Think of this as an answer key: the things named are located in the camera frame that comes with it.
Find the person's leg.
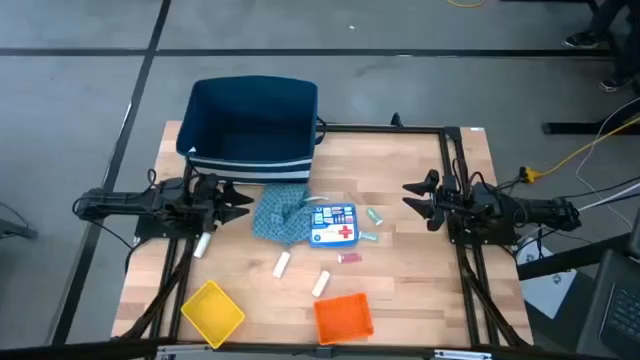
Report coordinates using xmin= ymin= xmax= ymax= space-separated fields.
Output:
xmin=587 ymin=0 xmax=640 ymax=81

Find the black stand foot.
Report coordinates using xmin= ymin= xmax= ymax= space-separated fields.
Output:
xmin=0 ymin=201 xmax=39 ymax=241

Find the black slanted desk bar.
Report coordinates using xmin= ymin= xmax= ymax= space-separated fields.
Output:
xmin=517 ymin=232 xmax=632 ymax=281

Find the black laptop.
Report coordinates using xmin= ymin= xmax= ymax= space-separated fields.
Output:
xmin=577 ymin=249 xmax=640 ymax=359

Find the black desk foot bar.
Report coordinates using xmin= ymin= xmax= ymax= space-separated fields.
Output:
xmin=543 ymin=99 xmax=640 ymax=136

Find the black metal table frame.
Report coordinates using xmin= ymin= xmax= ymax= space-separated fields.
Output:
xmin=117 ymin=112 xmax=534 ymax=351

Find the yellow plastic basket tray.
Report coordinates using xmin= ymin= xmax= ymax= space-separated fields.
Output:
xmin=180 ymin=279 xmax=246 ymax=350

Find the person's shoe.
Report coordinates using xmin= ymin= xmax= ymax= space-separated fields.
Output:
xmin=563 ymin=30 xmax=600 ymax=50
xmin=599 ymin=74 xmax=637 ymax=94

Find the thin white cable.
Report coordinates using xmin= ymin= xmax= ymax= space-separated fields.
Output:
xmin=574 ymin=97 xmax=640 ymax=231

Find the white gauze roll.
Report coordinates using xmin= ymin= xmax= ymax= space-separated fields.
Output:
xmin=271 ymin=250 xmax=292 ymax=280
xmin=193 ymin=231 xmax=213 ymax=260
xmin=311 ymin=270 xmax=332 ymax=299

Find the teal patterned cloth pouch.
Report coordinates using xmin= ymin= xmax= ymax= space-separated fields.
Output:
xmin=251 ymin=182 xmax=315 ymax=247

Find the navy white-striped fabric bin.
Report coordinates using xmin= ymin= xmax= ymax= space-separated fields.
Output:
xmin=175 ymin=74 xmax=327 ymax=185

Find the orange plastic basket tray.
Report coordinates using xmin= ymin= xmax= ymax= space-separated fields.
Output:
xmin=312 ymin=292 xmax=375 ymax=347

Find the white flat box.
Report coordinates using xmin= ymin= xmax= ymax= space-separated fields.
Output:
xmin=514 ymin=237 xmax=577 ymax=320

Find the blue first aid kit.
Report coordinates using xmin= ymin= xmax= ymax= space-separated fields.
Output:
xmin=308 ymin=202 xmax=360 ymax=249

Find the thick grey cable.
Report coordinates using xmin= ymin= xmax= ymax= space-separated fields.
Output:
xmin=519 ymin=182 xmax=640 ymax=244

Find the yellow extension cable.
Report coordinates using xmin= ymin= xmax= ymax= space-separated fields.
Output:
xmin=519 ymin=115 xmax=640 ymax=184

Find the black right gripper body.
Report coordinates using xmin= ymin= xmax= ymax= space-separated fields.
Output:
xmin=427 ymin=174 xmax=462 ymax=232

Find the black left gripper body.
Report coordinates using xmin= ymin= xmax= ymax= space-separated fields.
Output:
xmin=193 ymin=174 xmax=225 ymax=232

